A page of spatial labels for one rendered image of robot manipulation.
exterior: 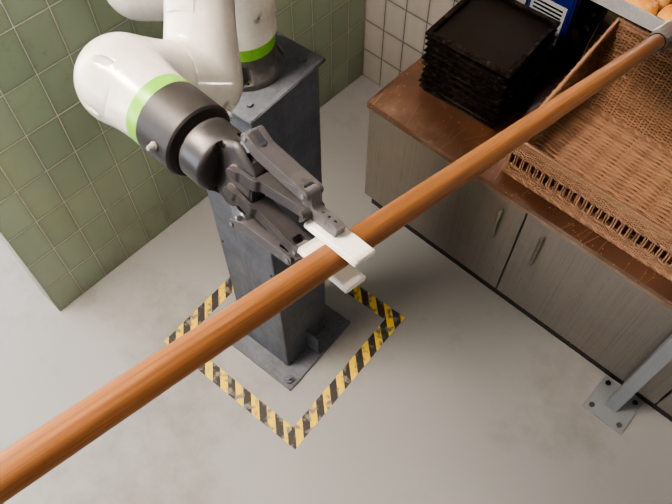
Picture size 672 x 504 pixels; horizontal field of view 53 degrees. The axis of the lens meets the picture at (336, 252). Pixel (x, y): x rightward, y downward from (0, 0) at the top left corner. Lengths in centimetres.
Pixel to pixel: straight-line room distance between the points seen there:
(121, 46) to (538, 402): 185
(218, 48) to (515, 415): 170
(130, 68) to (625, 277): 149
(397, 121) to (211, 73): 129
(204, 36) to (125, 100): 16
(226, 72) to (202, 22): 7
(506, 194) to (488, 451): 81
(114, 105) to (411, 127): 142
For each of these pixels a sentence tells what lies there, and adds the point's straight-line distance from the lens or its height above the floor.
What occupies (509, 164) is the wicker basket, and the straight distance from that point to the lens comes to 201.
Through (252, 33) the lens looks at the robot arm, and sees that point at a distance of 126.
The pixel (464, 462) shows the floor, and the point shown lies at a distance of 224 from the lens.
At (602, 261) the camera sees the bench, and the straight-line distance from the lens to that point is 197.
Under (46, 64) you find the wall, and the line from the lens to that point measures 195.
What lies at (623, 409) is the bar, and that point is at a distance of 243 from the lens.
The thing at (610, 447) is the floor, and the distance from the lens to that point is 238.
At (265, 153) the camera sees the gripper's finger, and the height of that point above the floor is 161.
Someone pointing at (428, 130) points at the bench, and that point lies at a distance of 211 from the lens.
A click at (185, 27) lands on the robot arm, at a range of 91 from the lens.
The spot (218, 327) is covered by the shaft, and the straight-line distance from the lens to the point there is 58.
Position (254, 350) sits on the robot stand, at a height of 1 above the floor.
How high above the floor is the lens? 213
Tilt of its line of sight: 58 degrees down
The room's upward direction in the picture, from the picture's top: straight up
